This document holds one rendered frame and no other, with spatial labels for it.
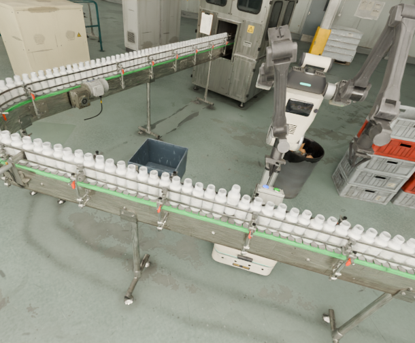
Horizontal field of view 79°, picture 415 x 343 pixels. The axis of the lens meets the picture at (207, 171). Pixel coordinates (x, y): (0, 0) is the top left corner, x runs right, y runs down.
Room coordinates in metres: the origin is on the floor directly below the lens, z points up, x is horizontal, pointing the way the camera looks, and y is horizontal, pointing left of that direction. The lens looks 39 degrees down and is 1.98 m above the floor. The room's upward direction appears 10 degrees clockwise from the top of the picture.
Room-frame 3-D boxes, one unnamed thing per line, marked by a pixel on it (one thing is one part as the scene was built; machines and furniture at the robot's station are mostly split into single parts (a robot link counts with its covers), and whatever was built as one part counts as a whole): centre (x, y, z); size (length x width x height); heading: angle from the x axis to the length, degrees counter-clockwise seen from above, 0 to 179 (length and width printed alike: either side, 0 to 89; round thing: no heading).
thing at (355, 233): (0.80, -0.73, 1.08); 0.06 x 0.06 x 0.17
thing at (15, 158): (0.92, 1.02, 0.96); 0.23 x 0.10 x 0.27; 173
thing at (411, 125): (2.62, -1.98, 1.00); 0.61 x 0.41 x 0.22; 91
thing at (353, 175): (2.62, -1.98, 0.33); 0.61 x 0.41 x 0.22; 89
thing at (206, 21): (4.87, 0.48, 1.22); 0.23 x 0.04 x 0.32; 65
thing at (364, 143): (0.97, -0.63, 1.51); 0.10 x 0.07 x 0.07; 173
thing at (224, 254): (1.48, -0.46, 0.24); 0.68 x 0.53 x 0.41; 173
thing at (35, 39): (4.31, 3.04, 0.59); 1.10 x 0.62 x 1.18; 155
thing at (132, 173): (0.93, 0.37, 1.08); 0.06 x 0.06 x 0.17
